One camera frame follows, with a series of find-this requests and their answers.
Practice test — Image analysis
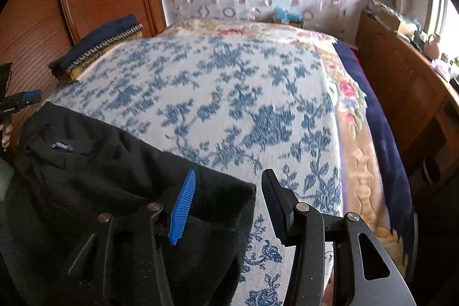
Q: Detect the navy folded cloth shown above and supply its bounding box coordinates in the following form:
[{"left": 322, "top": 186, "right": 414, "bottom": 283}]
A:
[{"left": 48, "top": 14, "right": 143, "bottom": 73}]

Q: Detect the wooden sideboard cabinet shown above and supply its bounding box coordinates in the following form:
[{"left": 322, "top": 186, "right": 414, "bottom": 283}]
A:
[{"left": 355, "top": 14, "right": 458, "bottom": 199}]

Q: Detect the black garment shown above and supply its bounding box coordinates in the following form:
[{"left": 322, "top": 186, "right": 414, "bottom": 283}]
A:
[{"left": 7, "top": 103, "right": 256, "bottom": 305}]

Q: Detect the wooden headboard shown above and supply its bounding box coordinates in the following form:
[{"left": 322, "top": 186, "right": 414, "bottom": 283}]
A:
[{"left": 0, "top": 0, "right": 168, "bottom": 149}]

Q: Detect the pink ceramic jar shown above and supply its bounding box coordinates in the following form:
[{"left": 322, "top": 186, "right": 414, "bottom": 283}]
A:
[{"left": 423, "top": 33, "right": 441, "bottom": 61}]

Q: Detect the blue floral white bedspread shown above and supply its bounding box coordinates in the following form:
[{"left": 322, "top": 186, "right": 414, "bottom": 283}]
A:
[{"left": 48, "top": 29, "right": 343, "bottom": 306}]

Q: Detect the left hand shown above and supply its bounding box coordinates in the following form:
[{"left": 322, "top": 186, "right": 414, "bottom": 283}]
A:
[{"left": 0, "top": 124, "right": 12, "bottom": 150}]

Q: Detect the patterned folded cloth stack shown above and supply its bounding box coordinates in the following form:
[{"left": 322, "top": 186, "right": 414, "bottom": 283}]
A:
[{"left": 48, "top": 23, "right": 143, "bottom": 82}]

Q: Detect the teal tissue box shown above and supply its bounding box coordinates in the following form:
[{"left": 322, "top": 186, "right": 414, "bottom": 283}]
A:
[{"left": 273, "top": 7, "right": 304, "bottom": 25}]

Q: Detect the dark blue blanket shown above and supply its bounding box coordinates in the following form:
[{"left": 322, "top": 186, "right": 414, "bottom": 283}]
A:
[{"left": 334, "top": 40, "right": 418, "bottom": 260}]

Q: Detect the pink floral blanket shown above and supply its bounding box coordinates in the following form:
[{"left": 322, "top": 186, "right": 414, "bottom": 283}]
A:
[{"left": 162, "top": 20, "right": 408, "bottom": 274}]

